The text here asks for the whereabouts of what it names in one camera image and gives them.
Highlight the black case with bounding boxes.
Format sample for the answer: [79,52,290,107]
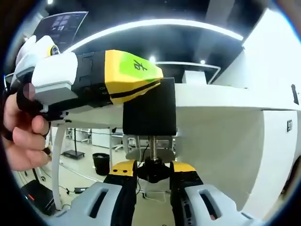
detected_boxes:
[21,180,56,216]

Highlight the black fixed fixture clamp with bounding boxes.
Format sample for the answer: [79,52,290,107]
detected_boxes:
[122,77,177,137]

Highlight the long curved ceiling light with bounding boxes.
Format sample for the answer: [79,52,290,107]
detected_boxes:
[58,20,244,54]

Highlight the black flat device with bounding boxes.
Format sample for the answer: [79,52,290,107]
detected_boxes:
[291,84,300,105]

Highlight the white desk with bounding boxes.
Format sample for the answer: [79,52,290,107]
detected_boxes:
[4,70,301,214]

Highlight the person's left hand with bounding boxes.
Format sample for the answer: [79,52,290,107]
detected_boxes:
[2,90,52,169]

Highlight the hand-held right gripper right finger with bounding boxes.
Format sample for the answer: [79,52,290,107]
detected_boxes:
[169,161,266,226]

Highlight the black wheeled stand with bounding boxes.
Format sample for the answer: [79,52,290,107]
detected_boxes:
[61,128,86,161]

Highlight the dark hanging monitor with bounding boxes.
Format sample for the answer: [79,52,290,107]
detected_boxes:
[34,11,89,54]

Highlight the black waste bin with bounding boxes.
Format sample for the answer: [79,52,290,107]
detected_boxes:
[92,152,111,176]

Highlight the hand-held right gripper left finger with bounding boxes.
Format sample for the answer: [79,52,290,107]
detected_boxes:
[50,159,138,226]

